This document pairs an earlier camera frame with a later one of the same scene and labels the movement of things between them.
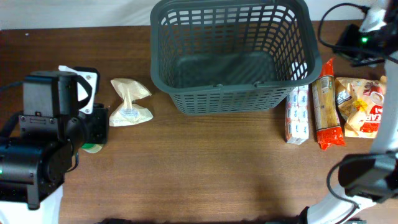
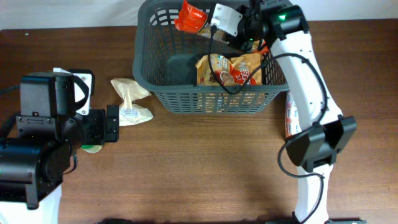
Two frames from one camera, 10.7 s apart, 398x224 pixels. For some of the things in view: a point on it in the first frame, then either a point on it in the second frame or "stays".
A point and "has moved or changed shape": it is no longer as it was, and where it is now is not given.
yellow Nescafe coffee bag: (359, 102) -> (229, 71)
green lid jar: (92, 148) stays
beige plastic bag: (127, 112) stays
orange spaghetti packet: (326, 109) has moved or changed shape
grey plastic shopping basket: (233, 58) has moved or changed shape
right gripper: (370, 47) -> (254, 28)
